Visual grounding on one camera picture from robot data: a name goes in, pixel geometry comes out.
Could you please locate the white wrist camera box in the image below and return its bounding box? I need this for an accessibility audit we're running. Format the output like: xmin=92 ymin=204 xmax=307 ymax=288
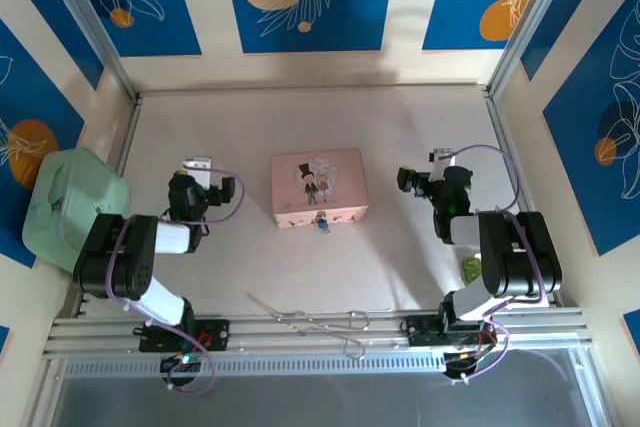
xmin=181 ymin=155 xmax=216 ymax=188
xmin=429 ymin=147 xmax=457 ymax=181

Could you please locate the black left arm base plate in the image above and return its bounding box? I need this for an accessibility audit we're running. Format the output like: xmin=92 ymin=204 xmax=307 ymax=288
xmin=138 ymin=319 xmax=232 ymax=354

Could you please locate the small green object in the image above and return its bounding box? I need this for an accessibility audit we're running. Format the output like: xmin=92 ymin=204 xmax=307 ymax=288
xmin=460 ymin=255 xmax=484 ymax=282

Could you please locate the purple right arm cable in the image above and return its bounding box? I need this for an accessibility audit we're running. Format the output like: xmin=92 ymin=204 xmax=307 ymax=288
xmin=444 ymin=144 xmax=547 ymax=385

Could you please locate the slotted grey cable duct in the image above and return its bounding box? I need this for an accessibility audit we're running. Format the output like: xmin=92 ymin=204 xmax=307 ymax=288
xmin=59 ymin=354 xmax=584 ymax=380

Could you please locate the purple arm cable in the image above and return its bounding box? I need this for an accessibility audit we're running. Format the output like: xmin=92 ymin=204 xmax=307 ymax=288
xmin=105 ymin=170 xmax=249 ymax=396
xmin=444 ymin=144 xmax=547 ymax=385

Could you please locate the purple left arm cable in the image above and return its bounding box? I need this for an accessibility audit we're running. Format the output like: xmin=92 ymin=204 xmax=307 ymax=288
xmin=105 ymin=170 xmax=249 ymax=396

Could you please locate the metal wire hook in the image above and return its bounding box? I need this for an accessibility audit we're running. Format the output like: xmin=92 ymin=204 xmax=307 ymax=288
xmin=294 ymin=309 xmax=374 ymax=336
xmin=244 ymin=290 xmax=321 ymax=337
xmin=341 ymin=329 xmax=369 ymax=361

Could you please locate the aluminium right side rail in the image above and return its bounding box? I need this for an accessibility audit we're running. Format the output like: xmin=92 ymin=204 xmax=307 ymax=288
xmin=483 ymin=90 xmax=569 ymax=309

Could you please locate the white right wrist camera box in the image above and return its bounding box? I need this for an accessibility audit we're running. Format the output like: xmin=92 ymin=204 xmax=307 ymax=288
xmin=429 ymin=147 xmax=457 ymax=181

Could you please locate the aluminium left corner post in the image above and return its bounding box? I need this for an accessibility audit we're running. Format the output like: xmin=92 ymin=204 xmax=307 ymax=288
xmin=38 ymin=0 xmax=140 ymax=99

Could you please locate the aluminium right corner post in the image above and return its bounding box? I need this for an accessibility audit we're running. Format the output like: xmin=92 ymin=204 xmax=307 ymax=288
xmin=486 ymin=0 xmax=577 ymax=98

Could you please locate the aluminium front frame rail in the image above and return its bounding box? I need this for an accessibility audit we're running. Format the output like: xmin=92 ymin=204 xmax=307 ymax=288
xmin=42 ymin=313 xmax=594 ymax=360

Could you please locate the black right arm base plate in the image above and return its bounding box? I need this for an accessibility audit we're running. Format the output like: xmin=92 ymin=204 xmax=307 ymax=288
xmin=406 ymin=314 xmax=497 ymax=348

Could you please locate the aluminium left side rail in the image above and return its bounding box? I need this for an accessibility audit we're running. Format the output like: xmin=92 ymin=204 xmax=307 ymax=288
xmin=73 ymin=94 xmax=143 ymax=319

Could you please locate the pink tin box with couple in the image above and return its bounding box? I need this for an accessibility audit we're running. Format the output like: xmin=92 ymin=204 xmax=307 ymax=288
xmin=269 ymin=148 xmax=372 ymax=231

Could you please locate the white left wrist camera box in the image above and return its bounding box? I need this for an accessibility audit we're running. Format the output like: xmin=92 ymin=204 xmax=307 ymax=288
xmin=181 ymin=155 xmax=216 ymax=188

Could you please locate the aluminium corner post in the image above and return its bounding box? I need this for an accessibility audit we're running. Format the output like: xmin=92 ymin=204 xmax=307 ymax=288
xmin=38 ymin=0 xmax=140 ymax=99
xmin=486 ymin=0 xmax=577 ymax=98

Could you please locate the mint green medicine bag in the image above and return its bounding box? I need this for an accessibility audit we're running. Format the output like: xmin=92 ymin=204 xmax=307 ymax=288
xmin=21 ymin=146 xmax=132 ymax=274

